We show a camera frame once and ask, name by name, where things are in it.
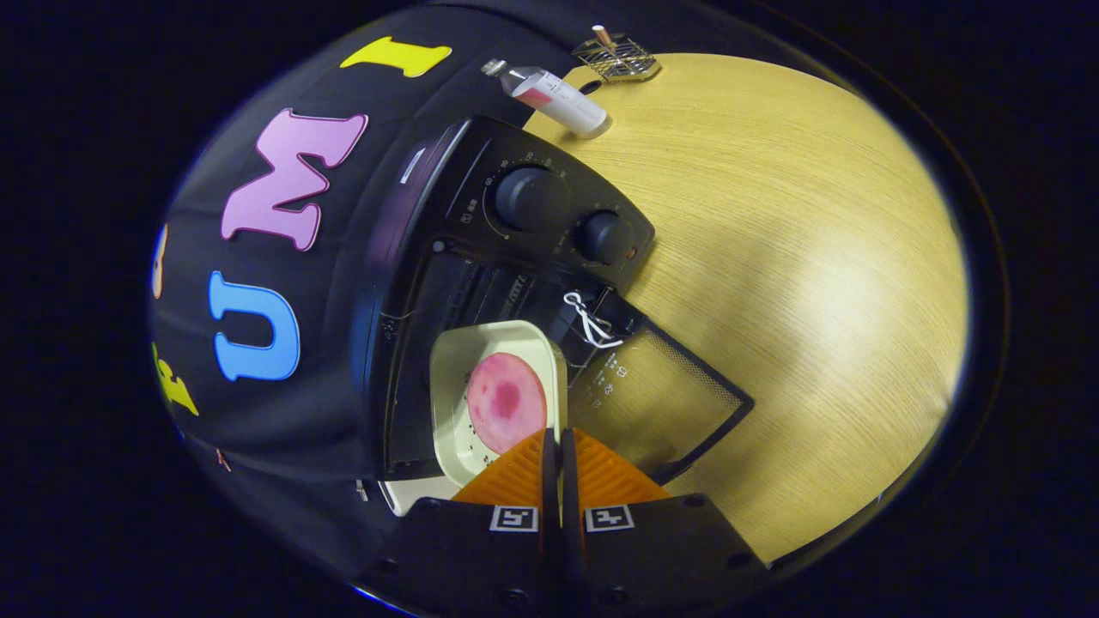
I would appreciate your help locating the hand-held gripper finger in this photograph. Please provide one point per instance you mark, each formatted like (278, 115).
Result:
(550, 489)
(571, 489)

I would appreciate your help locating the pink ham slice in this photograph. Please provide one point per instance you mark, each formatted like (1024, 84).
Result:
(506, 399)

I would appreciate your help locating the cream rectangular tray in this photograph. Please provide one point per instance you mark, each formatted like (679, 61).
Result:
(455, 360)

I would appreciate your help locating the black toaster oven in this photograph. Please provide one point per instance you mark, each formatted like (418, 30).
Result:
(446, 197)

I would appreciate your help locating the black backdrop cloth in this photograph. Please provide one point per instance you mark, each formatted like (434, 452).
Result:
(283, 446)

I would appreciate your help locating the red clip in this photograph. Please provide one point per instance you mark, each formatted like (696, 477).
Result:
(223, 460)

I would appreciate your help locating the clear bottle with pink label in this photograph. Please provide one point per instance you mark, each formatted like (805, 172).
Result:
(562, 101)

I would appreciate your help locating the small black disc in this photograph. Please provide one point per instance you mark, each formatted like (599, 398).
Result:
(590, 87)

